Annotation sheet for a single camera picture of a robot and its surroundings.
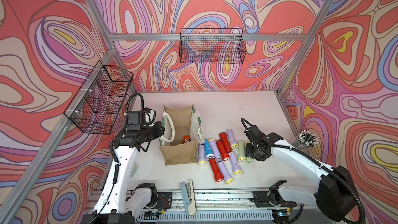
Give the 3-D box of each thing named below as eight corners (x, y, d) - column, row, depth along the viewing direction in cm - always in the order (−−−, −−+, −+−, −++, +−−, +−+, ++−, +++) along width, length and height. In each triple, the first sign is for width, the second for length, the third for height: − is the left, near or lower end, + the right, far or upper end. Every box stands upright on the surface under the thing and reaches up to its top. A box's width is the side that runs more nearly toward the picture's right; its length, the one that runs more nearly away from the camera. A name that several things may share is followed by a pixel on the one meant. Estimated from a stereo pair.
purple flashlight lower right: (234, 175, 82) (235, 173, 80) (227, 154, 90) (228, 152, 88) (241, 173, 83) (242, 172, 81) (234, 153, 90) (234, 151, 88)
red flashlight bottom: (216, 182, 80) (217, 181, 78) (207, 161, 87) (208, 159, 85) (223, 179, 81) (224, 178, 79) (214, 158, 88) (214, 157, 86)
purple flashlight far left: (198, 165, 85) (198, 163, 83) (198, 145, 93) (198, 142, 91) (206, 165, 85) (206, 163, 83) (205, 145, 93) (205, 142, 91)
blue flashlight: (207, 159, 86) (207, 158, 85) (201, 141, 94) (201, 139, 92) (214, 157, 87) (214, 156, 85) (207, 139, 94) (207, 138, 93)
